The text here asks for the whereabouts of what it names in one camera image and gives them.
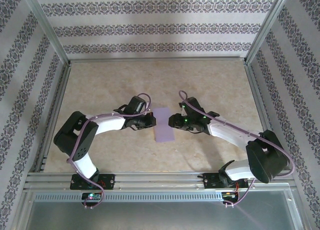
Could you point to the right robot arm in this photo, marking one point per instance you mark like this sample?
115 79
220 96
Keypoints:
225 130

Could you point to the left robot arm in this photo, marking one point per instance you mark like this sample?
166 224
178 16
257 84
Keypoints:
110 124

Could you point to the grey metal sheet panel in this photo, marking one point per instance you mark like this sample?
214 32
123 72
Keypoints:
155 216

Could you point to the aluminium frame post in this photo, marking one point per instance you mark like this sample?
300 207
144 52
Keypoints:
266 28
47 28

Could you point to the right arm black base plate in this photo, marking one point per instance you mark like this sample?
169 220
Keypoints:
211 181

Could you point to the aluminium rear frame rail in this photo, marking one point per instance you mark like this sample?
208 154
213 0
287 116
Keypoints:
155 58

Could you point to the aluminium mounting rail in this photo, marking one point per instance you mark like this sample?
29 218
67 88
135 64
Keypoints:
155 180

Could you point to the lilac square paper sheet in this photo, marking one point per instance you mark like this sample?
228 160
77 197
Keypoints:
163 130

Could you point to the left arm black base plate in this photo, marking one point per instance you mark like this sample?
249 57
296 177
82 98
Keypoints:
110 182

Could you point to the aluminium side frame rail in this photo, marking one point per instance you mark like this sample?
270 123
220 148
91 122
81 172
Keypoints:
53 115
262 110

